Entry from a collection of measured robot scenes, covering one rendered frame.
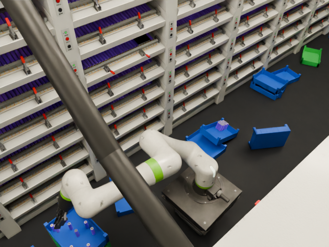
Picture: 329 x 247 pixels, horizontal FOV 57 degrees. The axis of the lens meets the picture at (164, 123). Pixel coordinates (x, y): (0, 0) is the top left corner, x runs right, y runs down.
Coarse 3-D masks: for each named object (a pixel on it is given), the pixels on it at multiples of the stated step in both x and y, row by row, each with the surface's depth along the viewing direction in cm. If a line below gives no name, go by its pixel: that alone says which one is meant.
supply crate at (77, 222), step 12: (72, 216) 173; (48, 228) 164; (60, 228) 168; (84, 228) 168; (96, 228) 168; (60, 240) 163; (72, 240) 164; (84, 240) 164; (96, 240) 164; (108, 240) 162
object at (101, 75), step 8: (152, 32) 205; (160, 40) 200; (152, 48) 198; (160, 48) 200; (136, 56) 192; (144, 56) 193; (152, 56) 200; (112, 64) 185; (120, 64) 186; (128, 64) 187; (136, 64) 194; (96, 72) 179; (104, 72) 180; (88, 80) 175; (96, 80) 178
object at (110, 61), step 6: (150, 42) 197; (156, 42) 200; (138, 48) 192; (120, 54) 187; (126, 54) 188; (108, 60) 182; (114, 60) 184; (96, 66) 178; (102, 66) 181; (84, 72) 174; (90, 72) 177
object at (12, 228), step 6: (0, 204) 182; (0, 210) 185; (6, 210) 188; (6, 216) 191; (0, 222) 191; (6, 222) 194; (12, 222) 198; (0, 228) 194; (6, 228) 197; (12, 228) 201; (18, 228) 205; (6, 234) 200; (12, 234) 204
